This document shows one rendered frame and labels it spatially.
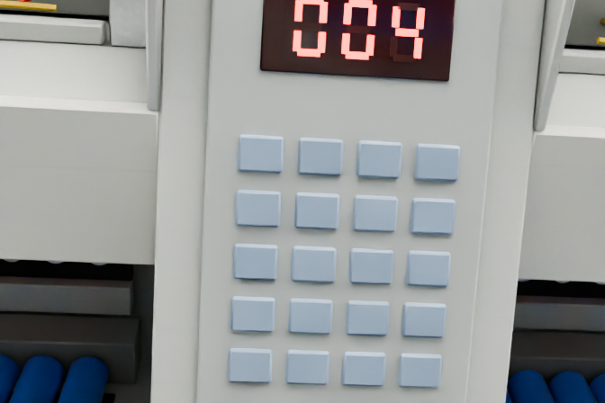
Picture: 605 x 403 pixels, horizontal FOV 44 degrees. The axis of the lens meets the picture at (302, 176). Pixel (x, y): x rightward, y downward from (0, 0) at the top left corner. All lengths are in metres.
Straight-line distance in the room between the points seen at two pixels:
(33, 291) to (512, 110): 0.26
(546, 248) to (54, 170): 0.13
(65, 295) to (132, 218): 0.19
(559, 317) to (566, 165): 0.21
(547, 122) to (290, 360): 0.09
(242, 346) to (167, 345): 0.02
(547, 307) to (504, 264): 0.20
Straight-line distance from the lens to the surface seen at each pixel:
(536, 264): 0.22
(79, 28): 0.24
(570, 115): 0.22
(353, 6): 0.18
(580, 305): 0.41
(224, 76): 0.18
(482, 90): 0.19
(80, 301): 0.39
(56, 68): 0.22
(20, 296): 0.39
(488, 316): 0.21
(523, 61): 0.20
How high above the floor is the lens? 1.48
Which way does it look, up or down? 8 degrees down
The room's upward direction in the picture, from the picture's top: 3 degrees clockwise
